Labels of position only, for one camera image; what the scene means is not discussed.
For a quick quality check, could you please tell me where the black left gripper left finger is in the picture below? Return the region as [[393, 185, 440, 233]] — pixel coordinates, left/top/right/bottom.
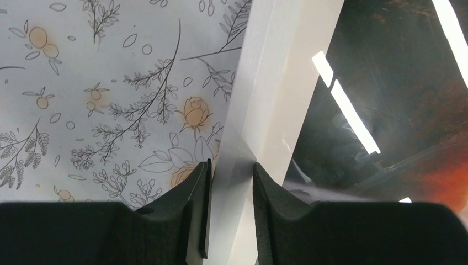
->
[[1, 161, 212, 264]]

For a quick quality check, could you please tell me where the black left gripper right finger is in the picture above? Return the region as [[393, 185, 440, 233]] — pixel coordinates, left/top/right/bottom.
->
[[253, 163, 467, 264]]

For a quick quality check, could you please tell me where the sunset landscape photo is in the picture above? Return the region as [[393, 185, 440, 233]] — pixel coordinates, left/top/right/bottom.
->
[[284, 1, 467, 216]]

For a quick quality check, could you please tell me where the white picture frame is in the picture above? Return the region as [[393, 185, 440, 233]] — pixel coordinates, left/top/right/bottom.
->
[[206, 1, 467, 264]]

